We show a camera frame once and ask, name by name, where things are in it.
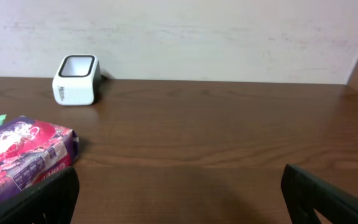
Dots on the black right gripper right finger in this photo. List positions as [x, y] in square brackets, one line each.
[306, 195]

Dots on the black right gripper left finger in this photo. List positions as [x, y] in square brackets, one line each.
[52, 200]

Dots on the purple red snack packet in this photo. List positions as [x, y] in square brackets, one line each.
[30, 151]

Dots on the white barcode scanner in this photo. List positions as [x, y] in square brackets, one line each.
[77, 80]

